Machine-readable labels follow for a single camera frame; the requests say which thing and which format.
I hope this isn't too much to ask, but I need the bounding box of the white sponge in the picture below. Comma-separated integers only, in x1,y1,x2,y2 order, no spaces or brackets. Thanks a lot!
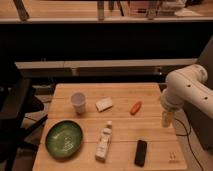
95,98,113,112

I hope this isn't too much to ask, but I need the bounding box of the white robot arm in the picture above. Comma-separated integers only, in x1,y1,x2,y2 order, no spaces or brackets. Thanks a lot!
160,64,213,127

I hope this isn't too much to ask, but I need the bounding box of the white ceramic cup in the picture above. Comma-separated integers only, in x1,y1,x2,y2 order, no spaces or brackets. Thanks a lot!
71,92,86,114

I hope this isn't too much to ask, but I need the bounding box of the orange carrot toy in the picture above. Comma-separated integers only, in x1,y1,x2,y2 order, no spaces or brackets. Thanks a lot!
130,101,142,115

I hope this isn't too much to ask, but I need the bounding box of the black rectangular device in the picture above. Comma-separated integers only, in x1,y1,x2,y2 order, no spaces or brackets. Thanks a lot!
134,140,147,167

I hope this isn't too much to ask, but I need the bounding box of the white plastic bottle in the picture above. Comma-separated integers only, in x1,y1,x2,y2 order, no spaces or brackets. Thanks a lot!
95,121,112,162

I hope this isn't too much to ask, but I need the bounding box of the green plate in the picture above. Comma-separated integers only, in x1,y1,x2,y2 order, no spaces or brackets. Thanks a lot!
45,120,83,159

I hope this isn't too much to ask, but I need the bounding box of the dark side furniture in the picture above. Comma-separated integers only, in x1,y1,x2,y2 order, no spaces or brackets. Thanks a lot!
0,61,47,171

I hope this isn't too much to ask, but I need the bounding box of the black cable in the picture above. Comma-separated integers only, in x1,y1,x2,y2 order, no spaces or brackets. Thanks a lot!
173,117,205,171

